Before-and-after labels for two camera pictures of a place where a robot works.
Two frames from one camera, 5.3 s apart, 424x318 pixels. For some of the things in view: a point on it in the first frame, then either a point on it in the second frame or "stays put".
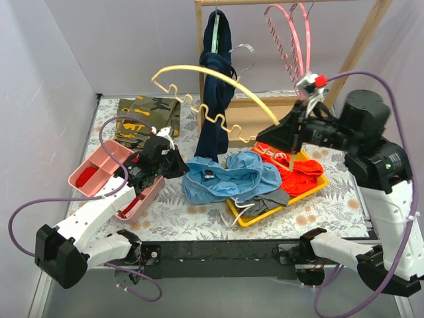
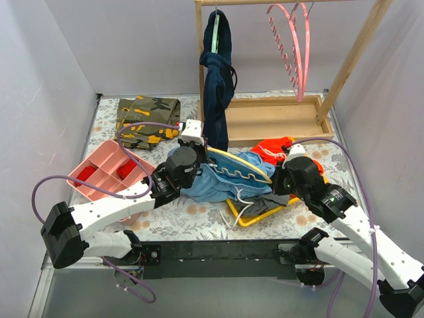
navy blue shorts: x=219 y=70 stays put
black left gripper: x=170 y=157 → x=201 y=152
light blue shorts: x=206 y=181 stays put
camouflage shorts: x=137 y=116 stays put
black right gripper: x=296 y=126 → x=278 y=181
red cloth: x=85 y=175 stays put
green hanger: x=215 y=34 stays put
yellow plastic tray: x=248 y=221 stays put
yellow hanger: x=236 y=83 → x=242 y=174
